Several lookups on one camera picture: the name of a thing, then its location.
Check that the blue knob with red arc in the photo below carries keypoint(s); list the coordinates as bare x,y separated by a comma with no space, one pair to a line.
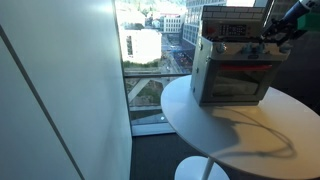
220,47

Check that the white table pedestal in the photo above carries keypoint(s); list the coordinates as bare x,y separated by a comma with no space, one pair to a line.
190,170

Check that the grey toy oven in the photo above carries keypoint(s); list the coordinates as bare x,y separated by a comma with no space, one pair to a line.
200,73

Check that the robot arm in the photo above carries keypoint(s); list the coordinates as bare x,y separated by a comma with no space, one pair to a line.
298,9

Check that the grey window crossbar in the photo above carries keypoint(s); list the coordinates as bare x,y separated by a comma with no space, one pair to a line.
150,75

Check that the pale building with windows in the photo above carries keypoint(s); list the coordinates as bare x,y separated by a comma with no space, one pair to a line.
172,24

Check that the white low building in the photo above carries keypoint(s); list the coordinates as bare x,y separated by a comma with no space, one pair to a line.
143,45

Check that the blue toy oven knob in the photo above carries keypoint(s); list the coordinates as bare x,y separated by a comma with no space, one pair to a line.
260,49
247,49

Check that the glass office tower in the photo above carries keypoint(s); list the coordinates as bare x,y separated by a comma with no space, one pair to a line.
191,23

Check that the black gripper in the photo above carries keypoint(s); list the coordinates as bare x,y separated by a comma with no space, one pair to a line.
283,26

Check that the blue knob with red dots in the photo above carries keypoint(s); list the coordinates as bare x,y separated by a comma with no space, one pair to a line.
285,48

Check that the green block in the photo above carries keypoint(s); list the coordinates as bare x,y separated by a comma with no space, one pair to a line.
309,21

